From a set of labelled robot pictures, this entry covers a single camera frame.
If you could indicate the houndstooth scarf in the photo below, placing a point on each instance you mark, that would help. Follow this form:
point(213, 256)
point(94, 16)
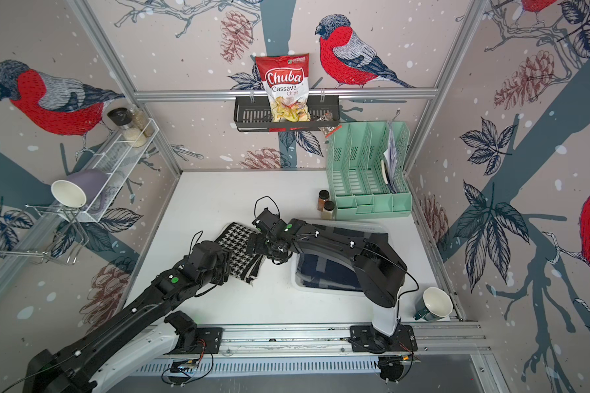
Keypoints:
point(244, 266)

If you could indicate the dark green mug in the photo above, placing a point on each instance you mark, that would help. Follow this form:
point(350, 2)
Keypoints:
point(434, 304)

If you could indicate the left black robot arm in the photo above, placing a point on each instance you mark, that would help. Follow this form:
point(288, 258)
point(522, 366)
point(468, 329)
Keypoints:
point(72, 368)

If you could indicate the papers in organizer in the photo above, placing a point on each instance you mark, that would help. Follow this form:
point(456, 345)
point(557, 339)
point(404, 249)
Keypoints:
point(389, 162)

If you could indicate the mint green file organizer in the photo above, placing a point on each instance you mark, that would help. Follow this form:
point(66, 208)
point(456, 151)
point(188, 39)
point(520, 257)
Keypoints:
point(354, 171)

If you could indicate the black wall-mounted basket shelf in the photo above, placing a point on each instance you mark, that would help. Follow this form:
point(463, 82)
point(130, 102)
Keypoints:
point(254, 115)

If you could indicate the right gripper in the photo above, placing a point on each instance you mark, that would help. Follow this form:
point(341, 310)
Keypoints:
point(256, 240)

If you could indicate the red Chuba chips bag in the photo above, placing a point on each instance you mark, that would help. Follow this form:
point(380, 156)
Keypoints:
point(285, 80)

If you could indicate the wire cup holder rack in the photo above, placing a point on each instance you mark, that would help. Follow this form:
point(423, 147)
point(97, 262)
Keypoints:
point(43, 234)

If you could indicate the lavender cup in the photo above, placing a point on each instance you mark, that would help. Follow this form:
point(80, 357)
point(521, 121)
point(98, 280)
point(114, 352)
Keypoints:
point(79, 189)

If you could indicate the glass spice jar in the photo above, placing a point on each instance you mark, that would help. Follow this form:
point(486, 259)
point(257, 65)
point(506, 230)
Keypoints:
point(140, 120)

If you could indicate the black lid spice jar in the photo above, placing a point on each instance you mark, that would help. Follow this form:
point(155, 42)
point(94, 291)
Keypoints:
point(130, 133)

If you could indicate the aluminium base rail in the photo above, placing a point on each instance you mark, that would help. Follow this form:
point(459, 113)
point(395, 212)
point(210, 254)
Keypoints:
point(273, 348)

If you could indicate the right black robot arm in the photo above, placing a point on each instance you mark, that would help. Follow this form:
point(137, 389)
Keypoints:
point(382, 274)

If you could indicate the white plastic basket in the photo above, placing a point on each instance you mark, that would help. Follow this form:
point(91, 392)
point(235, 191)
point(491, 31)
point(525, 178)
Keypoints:
point(344, 228)

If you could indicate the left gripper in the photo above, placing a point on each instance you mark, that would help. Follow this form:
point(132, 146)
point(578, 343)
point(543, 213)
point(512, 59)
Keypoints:
point(226, 258)

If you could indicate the navy plaid scarf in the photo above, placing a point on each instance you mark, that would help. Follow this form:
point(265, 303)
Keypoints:
point(314, 271)

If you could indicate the small circuit board with wires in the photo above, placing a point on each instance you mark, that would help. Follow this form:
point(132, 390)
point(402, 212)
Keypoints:
point(184, 372)

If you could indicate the tan spice bottle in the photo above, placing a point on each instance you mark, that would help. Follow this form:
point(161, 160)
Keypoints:
point(327, 212)

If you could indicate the white wire wall shelf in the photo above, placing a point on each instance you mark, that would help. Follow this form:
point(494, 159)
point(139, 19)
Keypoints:
point(117, 159)

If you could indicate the brown spice bottle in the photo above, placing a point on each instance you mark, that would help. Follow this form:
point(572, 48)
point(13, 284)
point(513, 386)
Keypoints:
point(323, 196)

